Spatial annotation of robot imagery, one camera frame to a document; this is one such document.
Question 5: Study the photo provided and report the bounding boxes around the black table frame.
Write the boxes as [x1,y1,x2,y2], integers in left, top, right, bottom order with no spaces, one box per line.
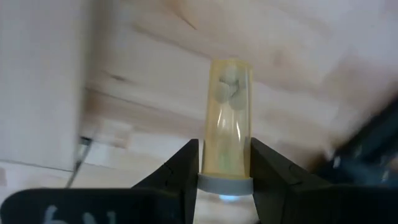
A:
[310,96,398,187]

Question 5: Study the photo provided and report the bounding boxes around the yellow medicine bottle white tablets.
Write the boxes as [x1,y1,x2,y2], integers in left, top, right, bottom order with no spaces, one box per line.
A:
[197,58,254,197]

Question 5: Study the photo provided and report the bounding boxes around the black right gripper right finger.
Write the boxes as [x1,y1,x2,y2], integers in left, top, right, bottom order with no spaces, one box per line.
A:
[250,137,343,224]

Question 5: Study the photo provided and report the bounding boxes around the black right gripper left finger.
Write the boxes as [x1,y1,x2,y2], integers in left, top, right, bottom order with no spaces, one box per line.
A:
[132,139,200,224]

